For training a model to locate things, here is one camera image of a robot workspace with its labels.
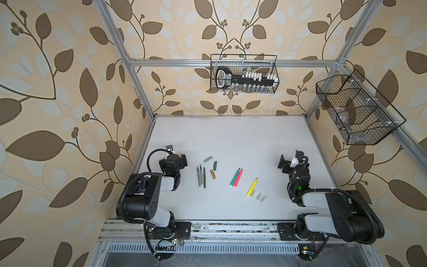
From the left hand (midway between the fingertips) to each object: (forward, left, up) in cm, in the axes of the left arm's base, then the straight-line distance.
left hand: (170, 155), depth 94 cm
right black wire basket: (+3, -91, +30) cm, 96 cm away
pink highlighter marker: (-11, -39, -5) cm, 40 cm away
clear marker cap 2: (-19, -50, -6) cm, 54 cm away
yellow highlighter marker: (-17, -45, -5) cm, 49 cm away
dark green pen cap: (-3, -26, -6) cm, 26 cm away
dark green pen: (-11, -20, -6) cm, 24 cm away
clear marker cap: (-18, -46, -6) cm, 50 cm away
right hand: (-3, -67, +4) cm, 68 cm away
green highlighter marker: (-11, -36, -5) cm, 38 cm away
